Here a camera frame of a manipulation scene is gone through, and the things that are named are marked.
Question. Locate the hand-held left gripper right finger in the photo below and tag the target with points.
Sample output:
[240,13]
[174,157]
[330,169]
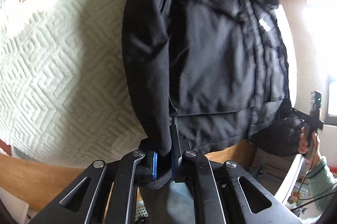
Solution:
[174,160]

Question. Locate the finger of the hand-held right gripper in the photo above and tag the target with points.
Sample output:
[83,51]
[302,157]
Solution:
[300,114]

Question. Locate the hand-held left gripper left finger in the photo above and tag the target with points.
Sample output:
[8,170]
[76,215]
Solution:
[154,164]

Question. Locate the black hooded jacket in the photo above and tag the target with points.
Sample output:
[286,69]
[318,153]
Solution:
[210,55]

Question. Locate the person's right forearm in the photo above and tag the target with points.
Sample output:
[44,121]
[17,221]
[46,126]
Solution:
[323,181]

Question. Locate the person's right hand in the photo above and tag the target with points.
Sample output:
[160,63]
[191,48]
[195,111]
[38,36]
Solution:
[303,142]

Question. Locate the window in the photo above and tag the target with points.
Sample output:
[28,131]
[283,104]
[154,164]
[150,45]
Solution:
[332,97]

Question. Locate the person's blue jeans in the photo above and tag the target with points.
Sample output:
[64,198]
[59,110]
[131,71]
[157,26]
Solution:
[179,203]

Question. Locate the floral green quilt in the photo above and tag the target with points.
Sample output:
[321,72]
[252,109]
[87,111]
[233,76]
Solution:
[65,55]

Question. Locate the wooden bed frame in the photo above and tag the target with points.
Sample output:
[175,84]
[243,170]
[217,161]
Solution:
[39,179]

